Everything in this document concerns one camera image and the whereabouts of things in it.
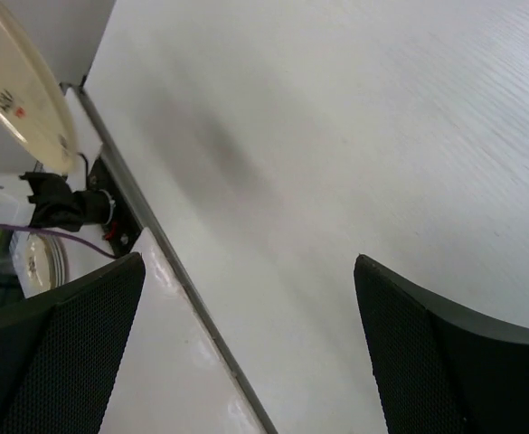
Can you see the aluminium frame rail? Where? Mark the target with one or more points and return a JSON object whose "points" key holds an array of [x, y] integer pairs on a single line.
{"points": [[177, 375]]}

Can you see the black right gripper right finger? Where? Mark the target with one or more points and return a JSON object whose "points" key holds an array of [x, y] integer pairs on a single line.
{"points": [[440, 367]]}

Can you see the cream plate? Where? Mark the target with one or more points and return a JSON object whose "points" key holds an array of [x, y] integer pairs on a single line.
{"points": [[32, 105]]}

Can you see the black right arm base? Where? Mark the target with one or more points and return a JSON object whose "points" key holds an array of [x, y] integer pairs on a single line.
{"points": [[122, 229]]}

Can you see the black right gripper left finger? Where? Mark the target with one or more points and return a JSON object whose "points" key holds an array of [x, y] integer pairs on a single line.
{"points": [[60, 351]]}

